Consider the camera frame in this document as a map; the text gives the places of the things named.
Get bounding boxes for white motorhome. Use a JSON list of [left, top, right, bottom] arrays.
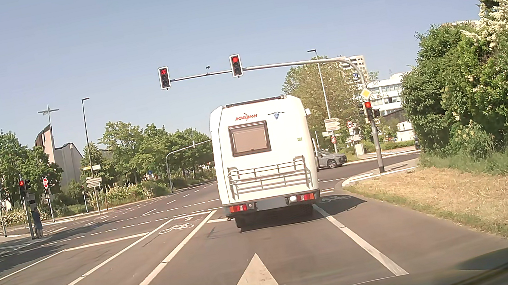
[[204, 90, 330, 232]]

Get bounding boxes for grey car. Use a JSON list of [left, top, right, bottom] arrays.
[[314, 145, 349, 172]]

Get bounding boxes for leafy tree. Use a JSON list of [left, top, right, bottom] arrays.
[[0, 121, 69, 211], [278, 50, 371, 157]]

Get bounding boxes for row of trees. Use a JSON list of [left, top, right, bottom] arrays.
[[72, 104, 219, 204]]

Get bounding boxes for pavement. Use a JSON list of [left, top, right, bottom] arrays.
[[340, 157, 423, 187], [0, 192, 179, 250]]

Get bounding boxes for grey asphalt road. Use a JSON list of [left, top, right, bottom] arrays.
[[0, 131, 508, 285]]

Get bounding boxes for road markings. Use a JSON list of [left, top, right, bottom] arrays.
[[0, 161, 410, 285]]

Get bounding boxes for white office building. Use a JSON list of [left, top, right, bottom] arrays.
[[338, 47, 418, 150]]

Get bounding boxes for church building with cross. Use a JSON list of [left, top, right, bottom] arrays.
[[28, 100, 90, 201]]

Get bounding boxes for person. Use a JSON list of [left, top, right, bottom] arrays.
[[30, 205, 46, 239]]

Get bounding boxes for dry grass verge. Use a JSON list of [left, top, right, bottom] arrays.
[[342, 140, 508, 279]]

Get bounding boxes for flowering bushes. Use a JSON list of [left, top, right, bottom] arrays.
[[384, 0, 508, 177]]

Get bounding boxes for flowering hedge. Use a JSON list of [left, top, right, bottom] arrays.
[[0, 201, 51, 230]]

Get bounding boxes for direction signs on post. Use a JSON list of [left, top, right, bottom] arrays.
[[323, 116, 346, 155], [82, 163, 109, 215]]

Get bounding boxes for lamp post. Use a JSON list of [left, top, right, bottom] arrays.
[[77, 96, 110, 214], [307, 48, 339, 156]]

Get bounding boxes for round road signs on post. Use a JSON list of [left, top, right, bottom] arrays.
[[345, 119, 360, 156]]

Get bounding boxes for no entry sign on post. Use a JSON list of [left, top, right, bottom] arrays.
[[41, 175, 57, 224]]

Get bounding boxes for traffic light on post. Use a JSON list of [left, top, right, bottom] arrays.
[[16, 172, 41, 241]]

